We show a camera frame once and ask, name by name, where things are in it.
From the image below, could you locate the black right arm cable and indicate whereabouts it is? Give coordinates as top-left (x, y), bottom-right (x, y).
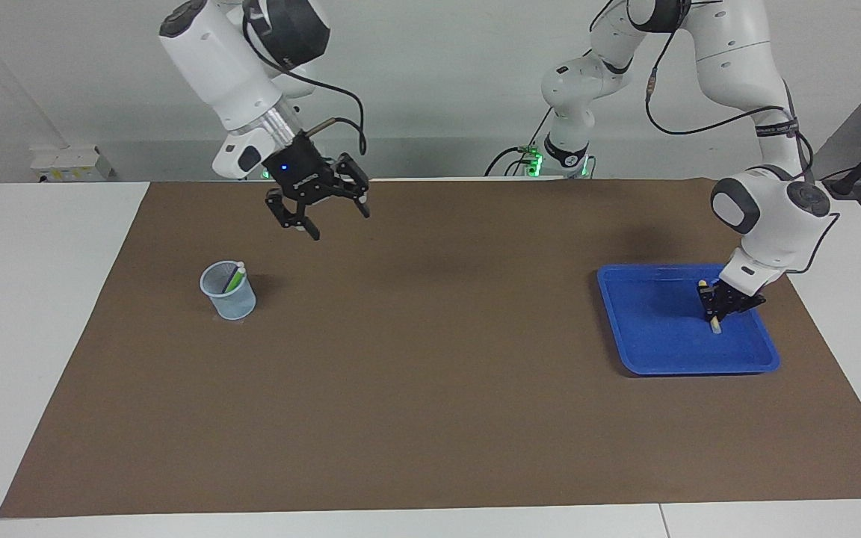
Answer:
top-left (242, 0), bottom-right (368, 156)

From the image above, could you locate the brown table mat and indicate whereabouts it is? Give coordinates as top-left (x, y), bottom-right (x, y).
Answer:
top-left (0, 179), bottom-right (861, 519)

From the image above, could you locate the white wall socket box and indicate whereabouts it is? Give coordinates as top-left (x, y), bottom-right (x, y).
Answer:
top-left (29, 146), bottom-right (114, 183)

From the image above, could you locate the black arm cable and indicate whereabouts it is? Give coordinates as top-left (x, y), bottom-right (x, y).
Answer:
top-left (591, 0), bottom-right (842, 273)
top-left (242, 0), bottom-right (368, 156)

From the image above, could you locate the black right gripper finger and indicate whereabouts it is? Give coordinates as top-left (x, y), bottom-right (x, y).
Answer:
top-left (264, 188), bottom-right (322, 242)
top-left (333, 152), bottom-right (372, 220)

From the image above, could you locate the black base cable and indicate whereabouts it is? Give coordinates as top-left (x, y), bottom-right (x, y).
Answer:
top-left (484, 111), bottom-right (555, 179)

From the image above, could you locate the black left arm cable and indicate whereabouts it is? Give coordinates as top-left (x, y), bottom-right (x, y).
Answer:
top-left (591, 0), bottom-right (842, 273)

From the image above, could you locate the blue plastic tray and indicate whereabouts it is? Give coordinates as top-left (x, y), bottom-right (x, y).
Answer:
top-left (596, 263), bottom-right (781, 376)

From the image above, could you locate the translucent pale blue cup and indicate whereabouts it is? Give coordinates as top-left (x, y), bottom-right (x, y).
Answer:
top-left (200, 260), bottom-right (257, 321)

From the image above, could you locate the yellow marker pen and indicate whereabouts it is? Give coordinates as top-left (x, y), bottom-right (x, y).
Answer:
top-left (697, 279), bottom-right (723, 335)

